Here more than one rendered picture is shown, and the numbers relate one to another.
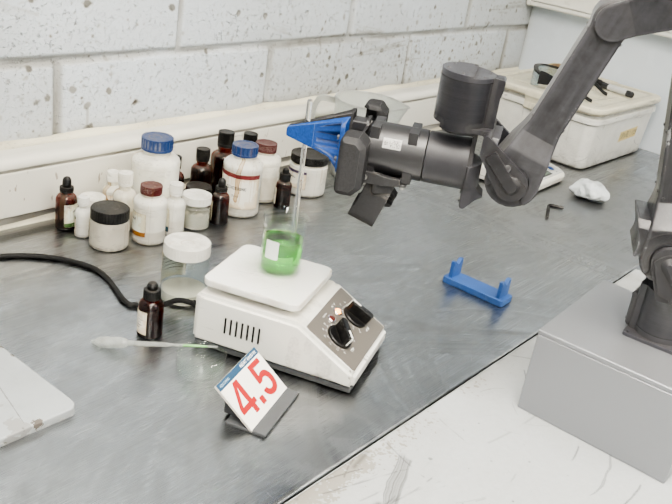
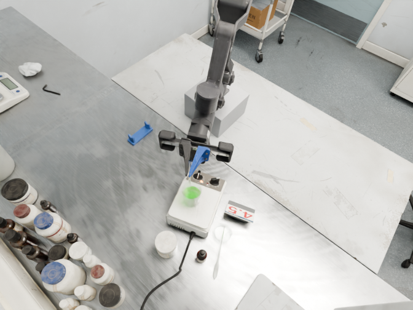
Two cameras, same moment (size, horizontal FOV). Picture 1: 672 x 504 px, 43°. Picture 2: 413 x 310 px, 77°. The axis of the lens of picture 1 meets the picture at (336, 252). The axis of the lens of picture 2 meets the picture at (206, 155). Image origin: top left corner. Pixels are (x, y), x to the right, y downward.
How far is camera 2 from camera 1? 1.00 m
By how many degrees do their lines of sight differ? 71
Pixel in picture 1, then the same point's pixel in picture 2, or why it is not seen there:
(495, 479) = (254, 150)
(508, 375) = not seen: hidden behind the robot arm
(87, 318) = (194, 286)
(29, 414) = (271, 288)
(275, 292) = (211, 200)
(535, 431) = (229, 136)
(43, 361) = (232, 296)
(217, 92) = not seen: outside the picture
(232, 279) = (204, 217)
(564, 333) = (222, 114)
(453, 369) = not seen: hidden behind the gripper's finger
